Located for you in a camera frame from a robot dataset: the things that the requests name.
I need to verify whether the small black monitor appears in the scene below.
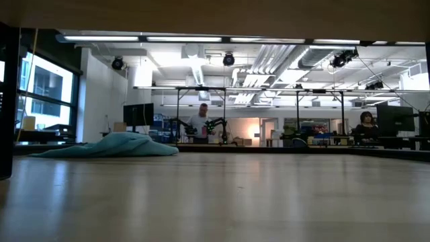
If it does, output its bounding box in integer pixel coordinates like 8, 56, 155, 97
122, 102, 155, 132

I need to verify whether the black background desk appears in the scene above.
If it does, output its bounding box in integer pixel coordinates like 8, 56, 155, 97
349, 135, 430, 151

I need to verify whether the black ceiling-hung device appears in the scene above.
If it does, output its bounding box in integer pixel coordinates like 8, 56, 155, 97
222, 52, 236, 67
111, 56, 125, 71
330, 48, 359, 69

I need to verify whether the silver ventilation duct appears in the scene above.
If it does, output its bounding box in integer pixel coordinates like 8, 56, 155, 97
297, 46, 337, 70

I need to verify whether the teal cloth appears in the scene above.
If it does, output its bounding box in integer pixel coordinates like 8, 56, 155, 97
28, 131, 180, 159

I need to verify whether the black aluminium table frame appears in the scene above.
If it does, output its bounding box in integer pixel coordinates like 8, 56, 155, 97
13, 143, 430, 163

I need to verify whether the background black rig frame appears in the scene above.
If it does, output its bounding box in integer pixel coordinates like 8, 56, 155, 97
294, 88, 346, 146
174, 86, 228, 145

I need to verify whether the person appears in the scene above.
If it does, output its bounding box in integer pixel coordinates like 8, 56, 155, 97
352, 111, 381, 146
185, 102, 213, 145

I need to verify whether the white light bar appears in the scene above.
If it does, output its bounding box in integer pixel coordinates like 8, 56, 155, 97
63, 35, 139, 42
230, 37, 306, 44
146, 36, 222, 43
312, 38, 361, 46

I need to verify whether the large black monitor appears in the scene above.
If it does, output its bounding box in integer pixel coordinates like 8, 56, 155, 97
376, 104, 416, 134

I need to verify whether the large window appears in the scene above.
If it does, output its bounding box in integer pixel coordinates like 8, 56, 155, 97
15, 50, 81, 144

